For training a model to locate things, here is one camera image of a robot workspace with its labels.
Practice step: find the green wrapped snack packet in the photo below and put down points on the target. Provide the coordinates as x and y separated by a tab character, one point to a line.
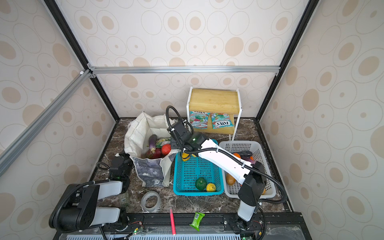
197	221

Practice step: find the pink dragon fruit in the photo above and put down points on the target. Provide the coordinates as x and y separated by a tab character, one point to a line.
157	154

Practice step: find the small yellow fruit front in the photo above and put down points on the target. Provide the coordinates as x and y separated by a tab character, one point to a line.
211	187

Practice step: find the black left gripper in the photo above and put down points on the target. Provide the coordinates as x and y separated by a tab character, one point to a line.
122	155

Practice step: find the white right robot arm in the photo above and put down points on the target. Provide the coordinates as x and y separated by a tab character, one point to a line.
251	177

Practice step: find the white canvas grocery bag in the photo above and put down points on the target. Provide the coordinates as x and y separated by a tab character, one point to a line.
153	167

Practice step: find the green yellow snack bag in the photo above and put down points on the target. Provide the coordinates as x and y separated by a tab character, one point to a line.
162	141

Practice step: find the red apple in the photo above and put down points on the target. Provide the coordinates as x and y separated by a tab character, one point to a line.
166	149

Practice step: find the green bell pepper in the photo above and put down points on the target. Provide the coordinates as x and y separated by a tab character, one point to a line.
201	184

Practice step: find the brown potato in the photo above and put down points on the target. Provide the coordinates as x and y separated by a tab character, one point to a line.
230	180

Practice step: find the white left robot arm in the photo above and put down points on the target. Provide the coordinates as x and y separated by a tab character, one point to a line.
77	208

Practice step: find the red green candy bag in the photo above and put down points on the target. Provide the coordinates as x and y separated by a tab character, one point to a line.
199	120

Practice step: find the green Fox's candy bag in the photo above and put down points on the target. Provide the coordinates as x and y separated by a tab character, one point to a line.
221	121

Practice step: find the pink pen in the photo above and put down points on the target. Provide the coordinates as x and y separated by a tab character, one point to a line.
172	219

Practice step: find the clear tape roll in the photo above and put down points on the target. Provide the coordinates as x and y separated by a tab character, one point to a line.
151	202

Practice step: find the teal plastic basket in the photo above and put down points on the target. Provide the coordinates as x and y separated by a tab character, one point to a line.
187	173

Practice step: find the small glass spice jar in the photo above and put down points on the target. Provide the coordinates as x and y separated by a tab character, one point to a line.
124	199

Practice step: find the purple eggplant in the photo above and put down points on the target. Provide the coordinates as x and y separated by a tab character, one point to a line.
247	156
152	143

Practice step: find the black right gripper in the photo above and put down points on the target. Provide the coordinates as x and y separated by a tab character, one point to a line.
172	143

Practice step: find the orange tomato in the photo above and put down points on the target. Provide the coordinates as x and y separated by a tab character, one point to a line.
237	155

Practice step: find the wrinkled yellow lemon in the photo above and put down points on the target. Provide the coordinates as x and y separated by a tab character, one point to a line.
185	157

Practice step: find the white plastic basket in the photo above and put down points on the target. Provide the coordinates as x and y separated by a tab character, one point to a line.
258	155

